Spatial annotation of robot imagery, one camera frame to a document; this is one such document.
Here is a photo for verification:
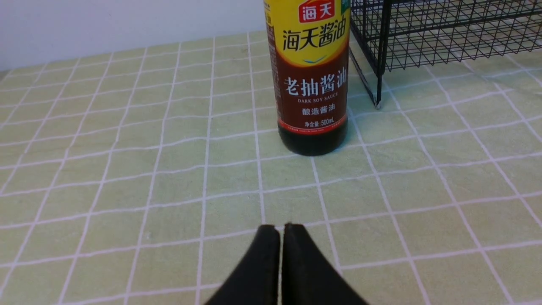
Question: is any dark soy sauce bottle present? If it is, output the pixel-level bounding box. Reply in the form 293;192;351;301
264;0;351;156

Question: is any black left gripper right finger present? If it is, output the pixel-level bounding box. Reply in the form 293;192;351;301
282;223;367;305

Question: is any green checkered tablecloth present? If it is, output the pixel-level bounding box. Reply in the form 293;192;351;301
0;32;542;305

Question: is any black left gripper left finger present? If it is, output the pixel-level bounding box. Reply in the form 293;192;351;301
206;225;280;305

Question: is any black wire mesh rack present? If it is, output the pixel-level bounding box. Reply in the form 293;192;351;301
350;0;542;108

